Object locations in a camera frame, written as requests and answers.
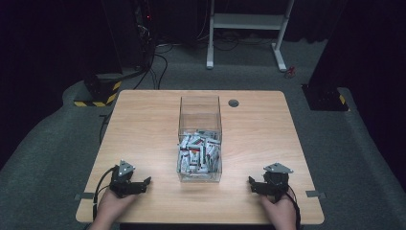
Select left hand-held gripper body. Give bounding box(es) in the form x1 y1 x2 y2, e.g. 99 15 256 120
108 159 146 198

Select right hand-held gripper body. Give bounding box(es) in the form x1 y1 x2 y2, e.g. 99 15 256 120
257 162 295 203

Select person's left hand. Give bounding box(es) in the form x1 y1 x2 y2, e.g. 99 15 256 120
94 189 139 224

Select person's right hand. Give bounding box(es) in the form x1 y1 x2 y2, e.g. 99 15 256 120
259 188 298 230

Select grey tape strip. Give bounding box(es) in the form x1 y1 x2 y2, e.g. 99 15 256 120
74 192 96 201
304 190 327 199

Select pile of small white packets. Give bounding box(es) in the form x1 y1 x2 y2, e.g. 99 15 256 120
177 128 222 175

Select clear plastic box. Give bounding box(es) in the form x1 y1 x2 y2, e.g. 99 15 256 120
176 95 224 184

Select black yellow striped stand base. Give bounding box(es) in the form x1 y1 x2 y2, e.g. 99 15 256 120
73 73 124 108

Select black flat stand base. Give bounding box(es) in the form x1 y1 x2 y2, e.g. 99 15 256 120
301 83 350 112

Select dark equipment rack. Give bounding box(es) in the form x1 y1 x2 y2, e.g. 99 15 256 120
101 0 157 75

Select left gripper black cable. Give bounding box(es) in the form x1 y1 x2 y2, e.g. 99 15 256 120
92 166 120 221

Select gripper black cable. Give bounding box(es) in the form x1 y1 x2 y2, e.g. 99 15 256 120
92 166 120 221
282 191 303 230

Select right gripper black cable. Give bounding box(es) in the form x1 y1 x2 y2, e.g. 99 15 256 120
282 191 303 230

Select black cable beside table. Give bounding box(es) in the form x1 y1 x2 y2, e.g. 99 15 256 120
98 109 113 146

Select black floor cables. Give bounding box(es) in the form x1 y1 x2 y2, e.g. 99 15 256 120
133 40 180 91

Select white metal stand frame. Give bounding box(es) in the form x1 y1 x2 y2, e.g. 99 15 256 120
206 0 296 73

